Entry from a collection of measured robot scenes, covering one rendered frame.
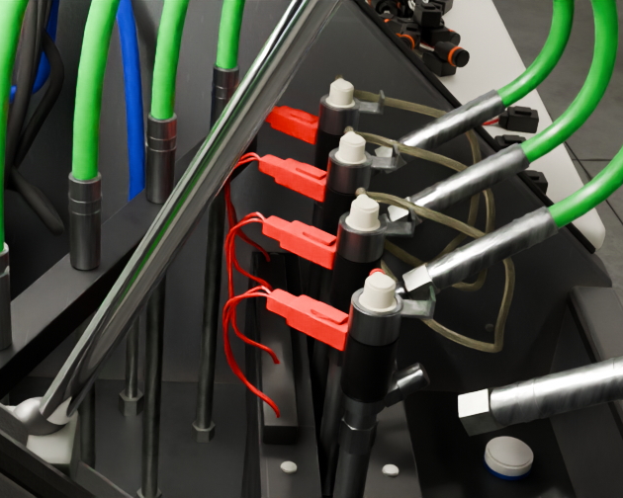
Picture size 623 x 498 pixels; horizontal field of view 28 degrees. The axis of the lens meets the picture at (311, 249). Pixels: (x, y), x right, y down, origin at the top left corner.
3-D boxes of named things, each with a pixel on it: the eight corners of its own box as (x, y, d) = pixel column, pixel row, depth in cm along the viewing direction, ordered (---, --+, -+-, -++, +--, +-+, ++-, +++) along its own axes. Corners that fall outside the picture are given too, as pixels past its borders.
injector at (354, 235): (381, 503, 83) (426, 237, 71) (307, 501, 82) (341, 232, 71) (376, 474, 85) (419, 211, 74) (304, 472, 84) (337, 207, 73)
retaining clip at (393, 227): (409, 225, 73) (412, 207, 73) (413, 240, 72) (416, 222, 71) (355, 222, 73) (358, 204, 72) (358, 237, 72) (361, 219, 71)
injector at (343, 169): (368, 424, 89) (408, 169, 78) (300, 422, 89) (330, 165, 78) (365, 399, 92) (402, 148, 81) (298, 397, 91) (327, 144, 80)
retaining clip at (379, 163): (394, 160, 80) (397, 143, 79) (397, 173, 79) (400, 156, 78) (344, 157, 80) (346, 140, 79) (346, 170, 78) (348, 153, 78)
